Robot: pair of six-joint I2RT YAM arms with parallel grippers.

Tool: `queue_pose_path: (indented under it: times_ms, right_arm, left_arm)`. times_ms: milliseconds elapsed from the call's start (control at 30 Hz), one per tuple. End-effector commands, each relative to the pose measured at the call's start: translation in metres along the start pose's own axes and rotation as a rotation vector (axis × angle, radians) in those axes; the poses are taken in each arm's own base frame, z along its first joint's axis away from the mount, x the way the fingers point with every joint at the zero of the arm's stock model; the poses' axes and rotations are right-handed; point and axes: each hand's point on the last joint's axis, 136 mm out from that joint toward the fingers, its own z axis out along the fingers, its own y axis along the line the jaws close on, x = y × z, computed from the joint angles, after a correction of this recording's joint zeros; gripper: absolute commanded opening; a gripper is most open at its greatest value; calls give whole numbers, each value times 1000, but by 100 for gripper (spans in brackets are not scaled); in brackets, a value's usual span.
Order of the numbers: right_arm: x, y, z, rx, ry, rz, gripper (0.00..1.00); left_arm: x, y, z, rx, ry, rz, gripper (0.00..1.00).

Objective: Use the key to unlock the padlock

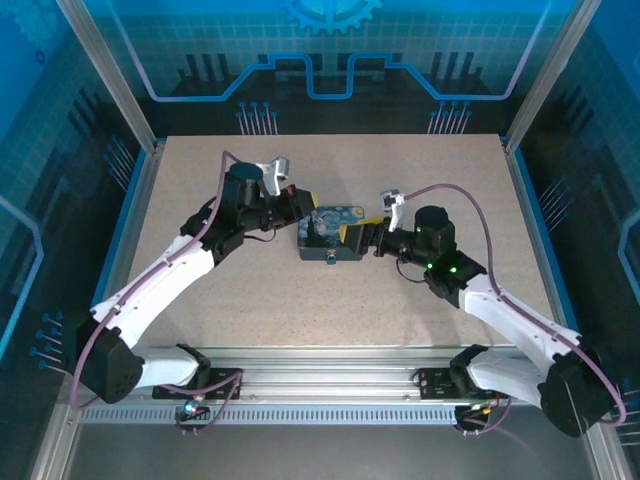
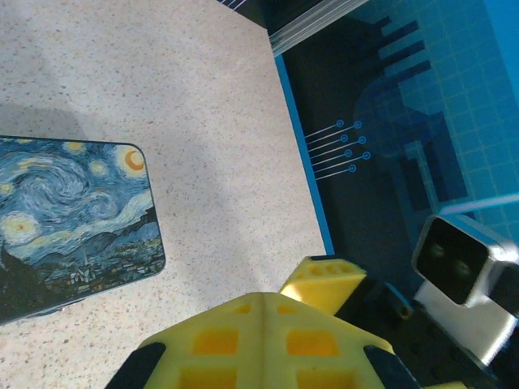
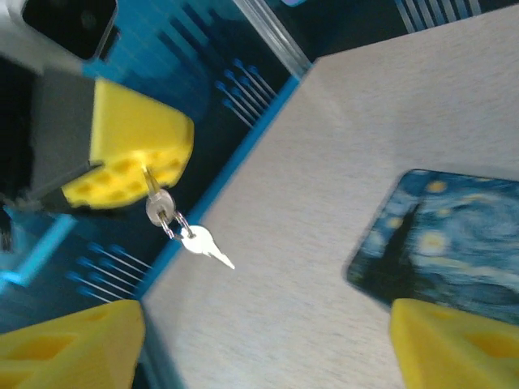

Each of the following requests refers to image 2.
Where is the starry night print box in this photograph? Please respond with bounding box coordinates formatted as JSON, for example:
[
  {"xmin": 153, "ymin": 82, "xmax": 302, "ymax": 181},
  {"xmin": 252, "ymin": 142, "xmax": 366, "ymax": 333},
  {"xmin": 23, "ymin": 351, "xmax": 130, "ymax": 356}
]
[{"xmin": 0, "ymin": 135, "xmax": 167, "ymax": 327}]

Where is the aluminium frame post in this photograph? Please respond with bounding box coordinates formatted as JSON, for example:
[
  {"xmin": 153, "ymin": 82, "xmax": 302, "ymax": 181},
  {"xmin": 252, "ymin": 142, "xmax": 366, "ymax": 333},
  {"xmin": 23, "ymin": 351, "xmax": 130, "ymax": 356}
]
[{"xmin": 269, "ymin": 0, "xmax": 370, "ymax": 56}]

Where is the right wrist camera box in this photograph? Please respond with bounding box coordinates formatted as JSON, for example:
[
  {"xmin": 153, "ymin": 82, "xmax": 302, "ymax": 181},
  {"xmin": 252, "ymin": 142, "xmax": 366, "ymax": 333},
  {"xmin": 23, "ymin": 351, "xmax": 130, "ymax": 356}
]
[{"xmin": 411, "ymin": 214, "xmax": 519, "ymax": 365}]

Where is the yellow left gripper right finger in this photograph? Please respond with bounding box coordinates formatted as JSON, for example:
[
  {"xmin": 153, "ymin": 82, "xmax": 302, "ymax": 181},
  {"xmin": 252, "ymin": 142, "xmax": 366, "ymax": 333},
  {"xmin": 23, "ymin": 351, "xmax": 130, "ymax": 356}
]
[{"xmin": 263, "ymin": 292, "xmax": 422, "ymax": 389}]

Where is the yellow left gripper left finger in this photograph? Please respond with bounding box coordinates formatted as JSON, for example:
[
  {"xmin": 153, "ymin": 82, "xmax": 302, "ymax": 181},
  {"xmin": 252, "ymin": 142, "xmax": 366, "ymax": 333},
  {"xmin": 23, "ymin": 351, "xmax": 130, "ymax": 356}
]
[{"xmin": 104, "ymin": 292, "xmax": 264, "ymax": 389}]

